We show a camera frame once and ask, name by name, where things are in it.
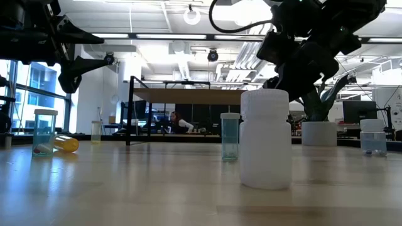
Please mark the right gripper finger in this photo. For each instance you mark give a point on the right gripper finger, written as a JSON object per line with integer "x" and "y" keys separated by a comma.
{"x": 307, "y": 72}
{"x": 271, "y": 83}

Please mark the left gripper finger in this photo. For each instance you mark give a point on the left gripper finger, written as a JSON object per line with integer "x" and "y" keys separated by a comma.
{"x": 72, "y": 73}
{"x": 78, "y": 34}

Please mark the pale yellow vial white cap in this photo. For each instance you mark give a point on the pale yellow vial white cap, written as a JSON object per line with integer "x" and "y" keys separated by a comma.
{"x": 96, "y": 133}

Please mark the green pill vial white cap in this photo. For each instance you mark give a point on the green pill vial white cap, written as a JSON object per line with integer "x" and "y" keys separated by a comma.
{"x": 230, "y": 138}
{"x": 44, "y": 135}

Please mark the white plastic screw-cap bottle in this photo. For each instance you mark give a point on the white plastic screw-cap bottle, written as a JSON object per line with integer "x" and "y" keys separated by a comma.
{"x": 265, "y": 150}

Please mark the amber pill vial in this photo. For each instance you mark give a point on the amber pill vial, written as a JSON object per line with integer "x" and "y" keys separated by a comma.
{"x": 67, "y": 144}

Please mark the clear bottle with white cap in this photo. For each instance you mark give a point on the clear bottle with white cap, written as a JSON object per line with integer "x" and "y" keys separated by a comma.
{"x": 373, "y": 141}

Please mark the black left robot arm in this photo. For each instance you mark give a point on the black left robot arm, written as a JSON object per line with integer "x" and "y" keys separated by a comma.
{"x": 6, "y": 99}

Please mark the large glass window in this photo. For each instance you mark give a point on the large glass window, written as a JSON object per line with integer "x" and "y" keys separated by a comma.
{"x": 47, "y": 81}

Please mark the black round ceiling spotlight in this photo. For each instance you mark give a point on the black round ceiling spotlight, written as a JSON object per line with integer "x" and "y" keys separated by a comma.
{"x": 213, "y": 55}
{"x": 110, "y": 56}

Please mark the black ceiling track spotlight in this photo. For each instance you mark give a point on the black ceiling track spotlight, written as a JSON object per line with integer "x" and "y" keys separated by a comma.
{"x": 352, "y": 79}

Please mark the small cardboard box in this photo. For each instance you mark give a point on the small cardboard box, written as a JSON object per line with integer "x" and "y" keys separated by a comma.
{"x": 112, "y": 120}

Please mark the snake plant in white pot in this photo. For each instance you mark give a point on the snake plant in white pot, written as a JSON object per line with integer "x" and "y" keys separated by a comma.
{"x": 318, "y": 133}

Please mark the black computer monitor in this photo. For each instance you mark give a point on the black computer monitor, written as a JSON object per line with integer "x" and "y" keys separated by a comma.
{"x": 359, "y": 111}
{"x": 139, "y": 110}

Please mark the black linear ceiling light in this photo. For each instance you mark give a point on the black linear ceiling light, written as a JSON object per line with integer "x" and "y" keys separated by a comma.
{"x": 210, "y": 37}

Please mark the red white capsule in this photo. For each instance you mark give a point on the red white capsule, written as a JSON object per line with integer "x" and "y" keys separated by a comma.
{"x": 42, "y": 149}

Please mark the person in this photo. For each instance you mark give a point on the person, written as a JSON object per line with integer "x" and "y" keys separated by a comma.
{"x": 180, "y": 125}

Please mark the wood shelf black metal frame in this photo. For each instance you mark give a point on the wood shelf black metal frame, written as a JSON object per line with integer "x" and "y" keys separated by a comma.
{"x": 188, "y": 95}

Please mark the small grey post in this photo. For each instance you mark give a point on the small grey post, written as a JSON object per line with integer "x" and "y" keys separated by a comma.
{"x": 8, "y": 141}

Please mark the black aluminium table frame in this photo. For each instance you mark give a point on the black aluminium table frame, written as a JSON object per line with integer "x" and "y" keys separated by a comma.
{"x": 188, "y": 138}

